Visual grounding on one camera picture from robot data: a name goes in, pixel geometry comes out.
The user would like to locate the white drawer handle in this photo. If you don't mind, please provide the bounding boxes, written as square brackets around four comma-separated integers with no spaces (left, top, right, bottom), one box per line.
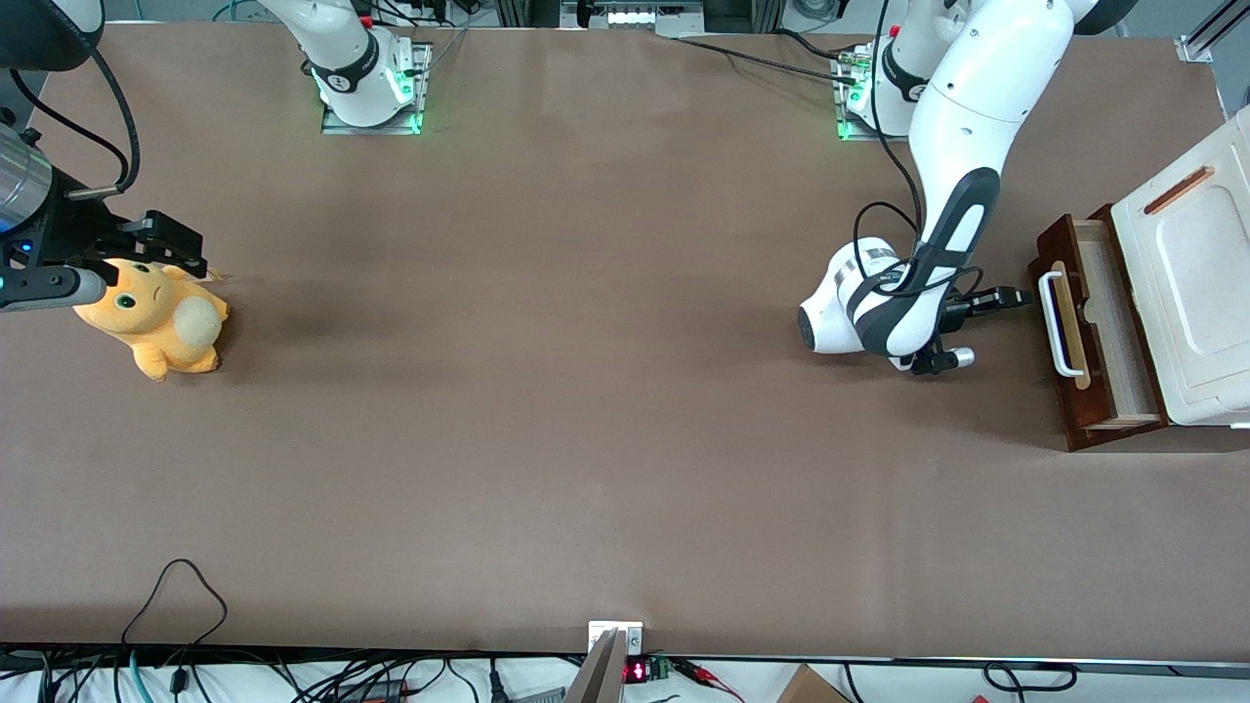
[1038,271,1087,378]

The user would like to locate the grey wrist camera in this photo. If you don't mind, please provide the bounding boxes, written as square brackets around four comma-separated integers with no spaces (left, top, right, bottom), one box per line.
[908,347,978,377]
[0,266,108,313]

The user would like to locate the aluminium frame structure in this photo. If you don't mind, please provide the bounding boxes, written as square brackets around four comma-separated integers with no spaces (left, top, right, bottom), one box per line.
[493,0,787,35]

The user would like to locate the grey aluminium profile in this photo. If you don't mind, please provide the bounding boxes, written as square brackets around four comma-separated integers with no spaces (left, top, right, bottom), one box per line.
[563,629,627,703]

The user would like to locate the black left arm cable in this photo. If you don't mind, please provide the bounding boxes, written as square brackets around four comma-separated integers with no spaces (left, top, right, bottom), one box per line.
[852,0,982,299]

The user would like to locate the aluminium corner rail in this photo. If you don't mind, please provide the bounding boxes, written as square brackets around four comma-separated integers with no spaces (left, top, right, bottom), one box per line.
[1175,0,1250,65]

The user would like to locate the black coiled floor cable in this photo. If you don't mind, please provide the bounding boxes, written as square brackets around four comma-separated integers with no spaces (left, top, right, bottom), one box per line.
[981,662,1078,692]

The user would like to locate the brown wooden drawer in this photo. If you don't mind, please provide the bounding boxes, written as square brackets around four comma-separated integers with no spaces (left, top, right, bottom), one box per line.
[1027,213,1173,453]

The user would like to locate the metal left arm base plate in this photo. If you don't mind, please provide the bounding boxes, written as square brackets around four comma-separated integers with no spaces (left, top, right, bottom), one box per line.
[833,44,919,144]

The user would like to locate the red black clip leads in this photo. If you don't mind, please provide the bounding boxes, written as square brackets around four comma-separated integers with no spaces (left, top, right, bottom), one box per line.
[672,659,745,700]

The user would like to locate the black looped cable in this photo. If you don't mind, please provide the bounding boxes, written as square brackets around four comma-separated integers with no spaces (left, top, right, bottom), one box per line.
[122,558,229,648]

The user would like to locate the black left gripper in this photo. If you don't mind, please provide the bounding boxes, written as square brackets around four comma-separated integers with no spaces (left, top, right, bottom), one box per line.
[939,286,1035,329]

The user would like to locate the white drawer cabinet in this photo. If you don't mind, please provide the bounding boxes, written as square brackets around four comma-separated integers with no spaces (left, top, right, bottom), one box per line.
[1111,105,1250,429]

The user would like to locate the long black table cable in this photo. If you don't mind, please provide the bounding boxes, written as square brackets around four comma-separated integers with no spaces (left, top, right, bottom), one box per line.
[672,35,862,87]

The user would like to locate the brown wooden cabinet handle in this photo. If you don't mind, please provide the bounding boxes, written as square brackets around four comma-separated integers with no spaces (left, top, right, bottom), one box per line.
[1143,164,1218,217]

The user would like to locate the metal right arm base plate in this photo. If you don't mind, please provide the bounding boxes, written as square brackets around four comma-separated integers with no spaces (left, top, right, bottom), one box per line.
[320,41,434,136]

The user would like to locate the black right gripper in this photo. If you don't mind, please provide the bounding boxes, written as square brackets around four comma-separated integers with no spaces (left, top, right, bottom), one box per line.
[0,190,209,280]

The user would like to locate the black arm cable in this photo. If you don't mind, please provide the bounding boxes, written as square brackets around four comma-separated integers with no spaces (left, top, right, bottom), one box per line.
[852,0,982,299]
[8,49,143,201]

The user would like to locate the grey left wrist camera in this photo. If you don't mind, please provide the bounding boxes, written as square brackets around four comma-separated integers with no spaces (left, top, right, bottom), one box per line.
[908,347,978,377]

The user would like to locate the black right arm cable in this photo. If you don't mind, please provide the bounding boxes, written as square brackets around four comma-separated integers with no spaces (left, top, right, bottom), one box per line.
[8,49,143,201]

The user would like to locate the white mounting bracket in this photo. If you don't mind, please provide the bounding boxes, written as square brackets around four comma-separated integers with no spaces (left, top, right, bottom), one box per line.
[587,621,645,657]

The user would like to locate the tan wooden drawer strip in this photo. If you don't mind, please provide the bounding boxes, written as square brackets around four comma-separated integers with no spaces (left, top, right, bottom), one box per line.
[1049,260,1094,393]

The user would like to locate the orange plush toy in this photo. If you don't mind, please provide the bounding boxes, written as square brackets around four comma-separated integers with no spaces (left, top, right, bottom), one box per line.
[73,256,231,383]

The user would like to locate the brown cardboard box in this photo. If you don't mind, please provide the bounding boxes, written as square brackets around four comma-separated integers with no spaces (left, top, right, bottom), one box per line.
[776,664,853,703]

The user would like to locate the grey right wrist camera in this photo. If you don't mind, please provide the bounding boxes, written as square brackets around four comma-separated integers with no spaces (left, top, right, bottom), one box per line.
[0,266,108,313]

